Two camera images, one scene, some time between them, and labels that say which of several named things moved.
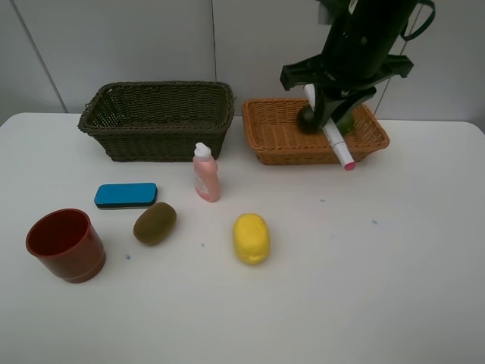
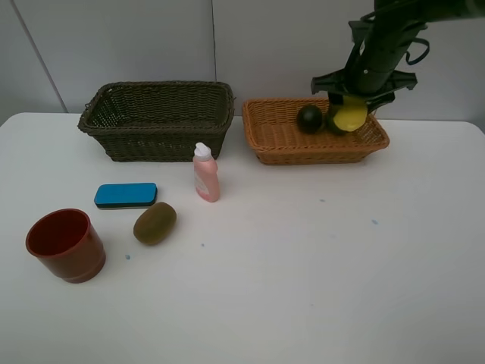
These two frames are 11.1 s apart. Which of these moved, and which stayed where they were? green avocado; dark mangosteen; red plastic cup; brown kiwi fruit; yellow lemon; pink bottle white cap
Moved: yellow lemon; green avocado
Stayed: brown kiwi fruit; dark mangosteen; red plastic cup; pink bottle white cap
